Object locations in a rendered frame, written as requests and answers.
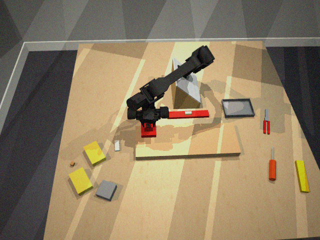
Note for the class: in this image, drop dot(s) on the red flat bar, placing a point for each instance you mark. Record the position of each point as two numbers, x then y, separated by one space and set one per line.
188 114

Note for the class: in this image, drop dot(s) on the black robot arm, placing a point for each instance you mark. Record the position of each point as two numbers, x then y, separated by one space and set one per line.
200 59

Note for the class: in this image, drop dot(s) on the tan wooden floor panel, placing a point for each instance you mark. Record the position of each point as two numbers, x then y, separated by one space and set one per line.
188 141

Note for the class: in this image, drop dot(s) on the red-handled awl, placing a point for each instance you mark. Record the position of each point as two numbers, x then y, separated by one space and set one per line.
272 167

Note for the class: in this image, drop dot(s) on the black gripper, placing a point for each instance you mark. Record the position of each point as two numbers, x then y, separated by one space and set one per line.
138 114

